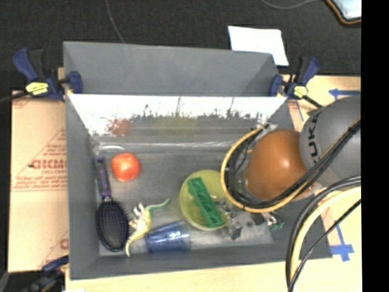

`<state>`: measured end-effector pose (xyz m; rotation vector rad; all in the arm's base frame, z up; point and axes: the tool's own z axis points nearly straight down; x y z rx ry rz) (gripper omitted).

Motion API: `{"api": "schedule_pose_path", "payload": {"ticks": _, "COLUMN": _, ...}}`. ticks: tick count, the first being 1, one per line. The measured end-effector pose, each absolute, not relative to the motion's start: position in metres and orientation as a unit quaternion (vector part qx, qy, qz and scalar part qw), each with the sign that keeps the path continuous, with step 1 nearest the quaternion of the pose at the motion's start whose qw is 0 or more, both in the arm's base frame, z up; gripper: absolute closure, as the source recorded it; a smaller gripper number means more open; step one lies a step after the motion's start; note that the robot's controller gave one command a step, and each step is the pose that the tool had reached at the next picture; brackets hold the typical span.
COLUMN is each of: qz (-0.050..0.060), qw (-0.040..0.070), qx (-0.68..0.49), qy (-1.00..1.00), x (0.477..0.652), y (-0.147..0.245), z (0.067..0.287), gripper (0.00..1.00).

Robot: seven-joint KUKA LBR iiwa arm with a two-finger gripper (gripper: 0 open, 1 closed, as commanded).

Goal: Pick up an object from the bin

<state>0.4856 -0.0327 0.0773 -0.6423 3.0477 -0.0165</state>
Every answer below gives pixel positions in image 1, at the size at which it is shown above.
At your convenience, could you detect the grey metal bin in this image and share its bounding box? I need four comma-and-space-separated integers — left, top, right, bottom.
62, 41, 332, 280

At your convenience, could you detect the brown cardboard board red print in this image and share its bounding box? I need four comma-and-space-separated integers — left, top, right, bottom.
7, 90, 71, 274

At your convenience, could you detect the white and yellow toy dinosaur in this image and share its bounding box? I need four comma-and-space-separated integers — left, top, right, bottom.
125, 197, 171, 258

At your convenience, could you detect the blue plastic cup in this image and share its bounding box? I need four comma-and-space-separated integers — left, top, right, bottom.
144, 220, 192, 254

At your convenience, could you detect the yellow-green plastic bowl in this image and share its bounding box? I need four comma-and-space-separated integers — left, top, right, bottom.
179, 169, 232, 232

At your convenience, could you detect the red tomato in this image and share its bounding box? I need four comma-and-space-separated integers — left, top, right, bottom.
110, 151, 142, 183

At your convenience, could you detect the green flat block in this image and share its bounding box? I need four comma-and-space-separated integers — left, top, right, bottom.
187, 176, 226, 228

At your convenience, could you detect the purple hairbrush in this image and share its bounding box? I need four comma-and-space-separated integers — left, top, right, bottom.
92, 155, 130, 252

